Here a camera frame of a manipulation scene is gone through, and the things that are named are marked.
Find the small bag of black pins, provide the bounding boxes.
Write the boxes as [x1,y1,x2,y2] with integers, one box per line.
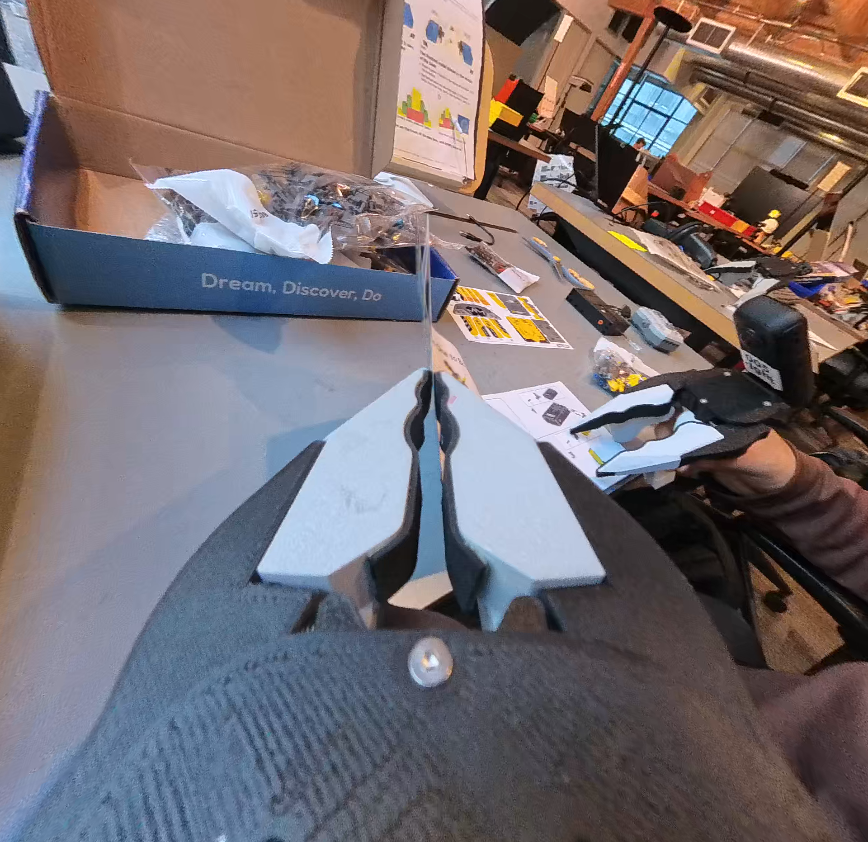
[464,241,541,295]

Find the window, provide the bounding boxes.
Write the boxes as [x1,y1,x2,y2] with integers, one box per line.
[600,76,699,158]

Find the person's right hand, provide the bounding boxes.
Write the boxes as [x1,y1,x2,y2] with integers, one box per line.
[678,428,796,508]

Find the bag of yellow blue parts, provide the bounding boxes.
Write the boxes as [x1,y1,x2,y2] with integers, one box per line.
[590,336,659,392]

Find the black control box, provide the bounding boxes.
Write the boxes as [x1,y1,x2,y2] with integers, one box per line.
[565,287,632,337]

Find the yellow and black sticker sheet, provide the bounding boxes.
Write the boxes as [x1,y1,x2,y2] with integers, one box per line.
[446,284,574,350]

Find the grey motor module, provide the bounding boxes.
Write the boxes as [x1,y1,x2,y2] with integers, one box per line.
[629,307,686,355]

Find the black office chair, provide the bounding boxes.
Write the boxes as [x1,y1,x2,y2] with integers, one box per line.
[732,516,868,660]

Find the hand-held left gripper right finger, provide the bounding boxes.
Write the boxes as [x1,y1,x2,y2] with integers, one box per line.
[436,373,606,633]

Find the white printed poster board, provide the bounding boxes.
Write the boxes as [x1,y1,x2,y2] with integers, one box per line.
[390,0,486,181]

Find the long grey workbench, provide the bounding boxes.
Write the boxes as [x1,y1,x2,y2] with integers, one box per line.
[529,180,868,375]

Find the blue cardboard kit box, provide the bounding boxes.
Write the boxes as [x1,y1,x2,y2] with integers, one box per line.
[14,0,461,322]

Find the person's right forearm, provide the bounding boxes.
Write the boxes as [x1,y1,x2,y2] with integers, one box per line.
[742,449,868,602]

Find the grey desk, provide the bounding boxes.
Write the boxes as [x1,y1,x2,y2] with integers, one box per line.
[0,153,743,836]

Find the bags of parts in box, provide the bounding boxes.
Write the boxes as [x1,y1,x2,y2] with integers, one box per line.
[132,160,435,276]

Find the metal air duct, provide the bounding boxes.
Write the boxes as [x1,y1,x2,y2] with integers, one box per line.
[685,48,868,131]

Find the black floor lamp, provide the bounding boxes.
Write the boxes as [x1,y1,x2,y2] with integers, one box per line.
[597,6,694,127]

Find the black monitor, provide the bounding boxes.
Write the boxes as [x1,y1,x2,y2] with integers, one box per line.
[726,166,825,229]
[576,126,642,208]

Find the robot kit instruction booklet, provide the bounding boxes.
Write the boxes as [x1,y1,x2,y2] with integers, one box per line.
[390,208,672,609]

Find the short black cable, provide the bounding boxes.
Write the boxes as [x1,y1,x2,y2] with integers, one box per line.
[458,214,503,247]

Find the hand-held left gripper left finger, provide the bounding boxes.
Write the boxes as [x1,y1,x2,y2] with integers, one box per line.
[256,370,431,627]

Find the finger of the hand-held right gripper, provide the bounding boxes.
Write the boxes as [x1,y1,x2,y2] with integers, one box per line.
[568,384,679,444]
[595,418,726,478]

